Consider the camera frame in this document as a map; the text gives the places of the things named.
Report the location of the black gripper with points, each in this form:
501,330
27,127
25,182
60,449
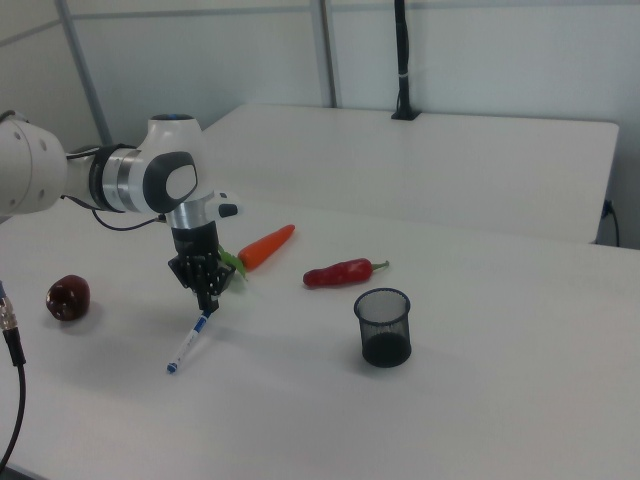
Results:
197,260

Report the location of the white marker pen blue cap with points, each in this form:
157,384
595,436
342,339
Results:
190,340

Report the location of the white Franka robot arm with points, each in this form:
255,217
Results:
30,165

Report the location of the black mesh pen cup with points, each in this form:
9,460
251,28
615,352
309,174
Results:
386,345

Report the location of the orange carrot green leaves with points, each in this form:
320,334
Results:
265,245

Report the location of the red chili pepper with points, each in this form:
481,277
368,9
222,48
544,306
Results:
335,274

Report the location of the dark red apple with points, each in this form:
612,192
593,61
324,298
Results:
69,299

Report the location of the grey partition post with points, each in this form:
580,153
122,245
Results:
330,55
85,70

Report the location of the black camera pole with clamp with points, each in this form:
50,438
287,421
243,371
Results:
403,90

